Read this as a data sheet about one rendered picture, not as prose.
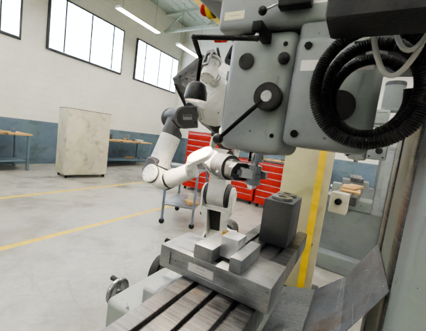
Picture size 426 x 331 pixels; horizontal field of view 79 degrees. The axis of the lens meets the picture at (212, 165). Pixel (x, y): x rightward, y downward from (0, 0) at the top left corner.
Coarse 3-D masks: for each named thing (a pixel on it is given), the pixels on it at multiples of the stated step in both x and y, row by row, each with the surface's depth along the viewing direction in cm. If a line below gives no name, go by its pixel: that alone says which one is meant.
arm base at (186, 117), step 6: (168, 108) 119; (180, 108) 108; (186, 108) 110; (192, 108) 112; (162, 114) 118; (174, 114) 108; (180, 114) 109; (186, 114) 110; (192, 114) 112; (162, 120) 118; (174, 120) 109; (180, 120) 109; (186, 120) 111; (192, 120) 112; (180, 126) 110; (186, 126) 111; (192, 126) 113
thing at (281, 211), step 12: (288, 192) 123; (264, 204) 110; (276, 204) 107; (288, 204) 105; (300, 204) 121; (264, 216) 110; (276, 216) 107; (288, 216) 105; (264, 228) 110; (276, 228) 107; (288, 228) 105; (264, 240) 110; (276, 240) 108; (288, 240) 108
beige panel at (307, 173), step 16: (288, 160) 244; (304, 160) 237; (320, 160) 230; (288, 176) 244; (304, 176) 237; (320, 176) 230; (304, 192) 238; (320, 192) 231; (304, 208) 238; (320, 208) 231; (304, 224) 238; (320, 224) 231; (304, 256) 239; (304, 272) 239
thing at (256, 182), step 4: (248, 168) 79; (256, 172) 78; (260, 172) 78; (256, 176) 78; (260, 176) 79; (248, 180) 78; (252, 180) 78; (256, 180) 78; (248, 184) 78; (252, 184) 78; (256, 184) 78
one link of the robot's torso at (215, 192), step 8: (216, 144) 155; (208, 184) 150; (216, 184) 147; (224, 184) 145; (208, 192) 148; (216, 192) 146; (224, 192) 145; (208, 200) 149; (216, 200) 147; (224, 200) 145
